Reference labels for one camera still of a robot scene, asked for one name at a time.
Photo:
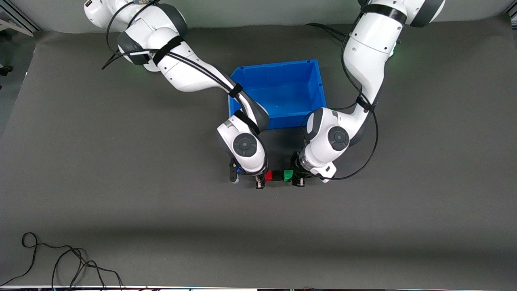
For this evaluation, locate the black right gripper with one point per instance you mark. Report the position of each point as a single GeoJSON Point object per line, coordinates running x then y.
{"type": "Point", "coordinates": [259, 180]}

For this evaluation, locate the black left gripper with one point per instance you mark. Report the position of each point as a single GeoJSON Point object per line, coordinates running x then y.
{"type": "Point", "coordinates": [299, 178]}

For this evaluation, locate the green cube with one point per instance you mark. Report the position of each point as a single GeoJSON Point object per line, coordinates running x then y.
{"type": "Point", "coordinates": [288, 175]}

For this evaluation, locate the red cube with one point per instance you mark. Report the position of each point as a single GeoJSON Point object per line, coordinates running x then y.
{"type": "Point", "coordinates": [269, 176]}

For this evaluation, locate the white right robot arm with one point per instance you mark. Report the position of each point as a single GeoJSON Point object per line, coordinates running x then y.
{"type": "Point", "coordinates": [190, 72]}

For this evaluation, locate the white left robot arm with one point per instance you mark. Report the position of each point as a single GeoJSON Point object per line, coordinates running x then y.
{"type": "Point", "coordinates": [371, 52]}

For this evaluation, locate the black cube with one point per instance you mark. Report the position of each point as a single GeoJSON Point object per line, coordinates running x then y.
{"type": "Point", "coordinates": [278, 176]}

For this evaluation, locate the dark grey table mat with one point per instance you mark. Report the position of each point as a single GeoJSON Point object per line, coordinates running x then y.
{"type": "Point", "coordinates": [258, 226]}

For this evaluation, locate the blue plastic storage bin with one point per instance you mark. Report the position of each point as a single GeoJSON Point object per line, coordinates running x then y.
{"type": "Point", "coordinates": [282, 89]}

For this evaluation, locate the small black floor object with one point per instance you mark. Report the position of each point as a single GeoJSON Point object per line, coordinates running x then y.
{"type": "Point", "coordinates": [5, 70]}

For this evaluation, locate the aluminium frame rail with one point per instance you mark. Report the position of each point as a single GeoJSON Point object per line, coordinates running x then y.
{"type": "Point", "coordinates": [24, 22]}
{"type": "Point", "coordinates": [513, 15]}

